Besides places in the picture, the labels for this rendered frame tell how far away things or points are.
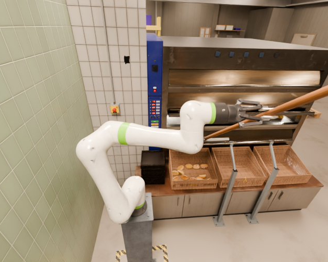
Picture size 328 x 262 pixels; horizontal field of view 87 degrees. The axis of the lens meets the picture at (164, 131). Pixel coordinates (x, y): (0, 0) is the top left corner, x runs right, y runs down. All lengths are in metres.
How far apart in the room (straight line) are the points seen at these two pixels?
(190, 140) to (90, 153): 0.43
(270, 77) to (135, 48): 1.54
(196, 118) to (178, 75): 1.30
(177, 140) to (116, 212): 0.50
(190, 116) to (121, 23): 1.37
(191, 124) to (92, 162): 0.46
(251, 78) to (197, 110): 1.62
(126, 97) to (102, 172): 1.29
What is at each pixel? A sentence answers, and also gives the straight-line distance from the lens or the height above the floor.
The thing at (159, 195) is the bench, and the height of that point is 0.58.
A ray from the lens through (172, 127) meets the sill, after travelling 2.21.
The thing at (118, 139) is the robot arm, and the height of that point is 1.79.
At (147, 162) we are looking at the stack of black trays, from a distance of 2.08.
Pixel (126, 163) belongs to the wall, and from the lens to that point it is 2.55.
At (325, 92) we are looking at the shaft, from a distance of 0.72.
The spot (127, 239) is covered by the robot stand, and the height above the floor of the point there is 0.98.
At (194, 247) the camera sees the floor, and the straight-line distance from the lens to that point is 2.55.
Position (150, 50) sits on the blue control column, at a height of 2.07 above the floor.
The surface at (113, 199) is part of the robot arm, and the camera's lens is 0.97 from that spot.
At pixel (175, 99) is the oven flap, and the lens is 2.06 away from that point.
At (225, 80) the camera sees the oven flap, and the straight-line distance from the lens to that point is 2.14.
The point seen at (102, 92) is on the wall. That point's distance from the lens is 2.05.
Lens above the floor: 2.28
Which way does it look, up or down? 31 degrees down
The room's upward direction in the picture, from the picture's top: 2 degrees clockwise
